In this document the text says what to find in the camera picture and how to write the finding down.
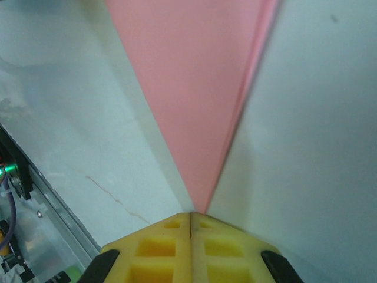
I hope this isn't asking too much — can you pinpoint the pink square paper sheet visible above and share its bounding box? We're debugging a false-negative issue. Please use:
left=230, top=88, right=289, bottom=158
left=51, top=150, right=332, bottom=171
left=104, top=0, right=280, bottom=215

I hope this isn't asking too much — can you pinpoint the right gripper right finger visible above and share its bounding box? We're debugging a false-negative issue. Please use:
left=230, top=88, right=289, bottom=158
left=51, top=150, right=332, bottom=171
left=191, top=212, right=306, bottom=283

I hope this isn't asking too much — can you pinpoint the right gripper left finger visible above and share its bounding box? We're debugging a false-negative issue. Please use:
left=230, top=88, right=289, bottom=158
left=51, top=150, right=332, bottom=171
left=78, top=212, right=192, bottom=283

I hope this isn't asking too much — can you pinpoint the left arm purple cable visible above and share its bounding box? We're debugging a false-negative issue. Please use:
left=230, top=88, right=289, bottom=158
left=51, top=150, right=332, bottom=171
left=1, top=173, right=17, bottom=245

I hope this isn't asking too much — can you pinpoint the aluminium mounting rail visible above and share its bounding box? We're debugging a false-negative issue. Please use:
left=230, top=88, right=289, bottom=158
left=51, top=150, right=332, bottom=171
left=0, top=123, right=102, bottom=283

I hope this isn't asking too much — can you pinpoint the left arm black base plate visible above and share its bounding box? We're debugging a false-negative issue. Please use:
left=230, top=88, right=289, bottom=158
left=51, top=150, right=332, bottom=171
left=0, top=126, right=32, bottom=202

